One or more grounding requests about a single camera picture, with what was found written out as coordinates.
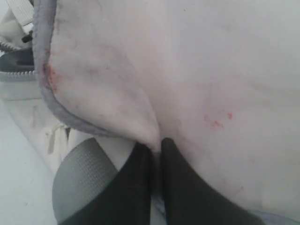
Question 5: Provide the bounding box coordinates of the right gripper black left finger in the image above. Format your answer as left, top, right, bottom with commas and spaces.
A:
57, 142, 152, 225

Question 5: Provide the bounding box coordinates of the white fabric backpack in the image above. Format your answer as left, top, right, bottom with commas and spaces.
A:
0, 0, 300, 225

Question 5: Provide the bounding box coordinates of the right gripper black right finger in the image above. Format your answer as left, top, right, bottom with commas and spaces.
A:
161, 138, 263, 225

